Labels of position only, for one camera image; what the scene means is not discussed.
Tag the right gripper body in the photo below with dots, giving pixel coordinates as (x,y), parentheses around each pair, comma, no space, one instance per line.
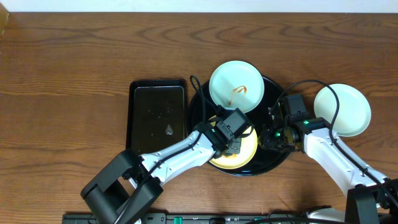
(277,139)

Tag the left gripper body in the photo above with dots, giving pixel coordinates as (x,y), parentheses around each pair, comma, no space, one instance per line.
(232,146)

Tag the yellow plate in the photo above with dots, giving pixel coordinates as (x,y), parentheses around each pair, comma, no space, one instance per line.
(230,163)

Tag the light blue plate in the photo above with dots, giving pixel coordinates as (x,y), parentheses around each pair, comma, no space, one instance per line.
(237,84)
(354,114)

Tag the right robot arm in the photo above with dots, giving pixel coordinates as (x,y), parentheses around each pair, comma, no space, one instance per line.
(371,197)

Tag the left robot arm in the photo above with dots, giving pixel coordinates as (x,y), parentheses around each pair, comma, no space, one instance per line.
(127,187)

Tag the round black tray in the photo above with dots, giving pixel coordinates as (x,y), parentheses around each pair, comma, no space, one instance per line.
(264,160)

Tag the rectangular black tray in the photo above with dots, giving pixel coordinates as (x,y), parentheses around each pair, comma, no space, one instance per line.
(156,115)

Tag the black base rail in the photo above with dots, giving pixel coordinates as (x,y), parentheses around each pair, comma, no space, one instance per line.
(162,218)

